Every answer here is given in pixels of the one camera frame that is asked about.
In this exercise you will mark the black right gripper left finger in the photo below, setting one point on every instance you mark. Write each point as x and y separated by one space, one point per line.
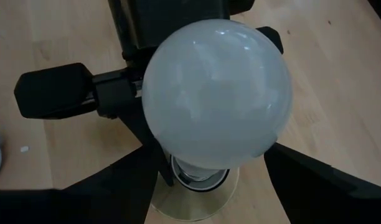
109 196

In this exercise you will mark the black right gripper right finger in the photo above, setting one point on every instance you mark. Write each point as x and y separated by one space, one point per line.
327 199

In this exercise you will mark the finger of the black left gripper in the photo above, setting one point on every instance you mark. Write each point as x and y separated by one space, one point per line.
122 99

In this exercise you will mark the metal lamp base with socket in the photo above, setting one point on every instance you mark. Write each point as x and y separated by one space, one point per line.
193 202

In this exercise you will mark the white frosted lightbulb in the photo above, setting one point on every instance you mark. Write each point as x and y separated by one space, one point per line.
215 93

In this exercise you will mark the small white scrap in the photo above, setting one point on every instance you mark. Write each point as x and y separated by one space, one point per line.
24 149

